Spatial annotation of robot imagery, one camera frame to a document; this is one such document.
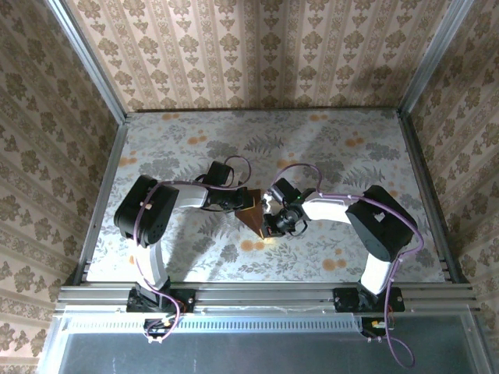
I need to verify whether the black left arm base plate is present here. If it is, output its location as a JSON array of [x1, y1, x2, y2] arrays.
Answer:
[[126, 286, 196, 315]]

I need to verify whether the aluminium corner post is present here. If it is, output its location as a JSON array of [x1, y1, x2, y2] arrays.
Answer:
[[45, 0, 130, 125], [397, 0, 475, 118]]

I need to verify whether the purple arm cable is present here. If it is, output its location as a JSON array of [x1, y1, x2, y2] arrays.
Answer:
[[132, 155, 253, 344], [272, 162, 425, 369]]

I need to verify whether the grey metal panel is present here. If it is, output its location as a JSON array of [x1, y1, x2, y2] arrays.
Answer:
[[37, 305, 493, 374]]

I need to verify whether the white slotted cable duct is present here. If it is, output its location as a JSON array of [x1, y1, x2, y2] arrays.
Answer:
[[62, 313, 363, 333]]

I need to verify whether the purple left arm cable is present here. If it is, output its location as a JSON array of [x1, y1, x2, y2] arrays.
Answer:
[[132, 155, 253, 344]]

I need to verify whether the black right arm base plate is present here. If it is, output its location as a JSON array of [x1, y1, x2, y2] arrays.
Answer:
[[333, 286, 405, 313]]

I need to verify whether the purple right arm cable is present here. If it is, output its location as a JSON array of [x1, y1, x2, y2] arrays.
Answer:
[[272, 162, 425, 369]]

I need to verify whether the aluminium table side rail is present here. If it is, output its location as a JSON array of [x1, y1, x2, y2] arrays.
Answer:
[[397, 111, 465, 284], [72, 122, 129, 286]]

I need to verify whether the aluminium frame rail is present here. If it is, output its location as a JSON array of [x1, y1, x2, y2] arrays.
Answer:
[[54, 283, 479, 313]]

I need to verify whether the black cable connector box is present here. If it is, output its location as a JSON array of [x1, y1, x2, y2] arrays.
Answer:
[[143, 318, 177, 338], [360, 316, 395, 337]]

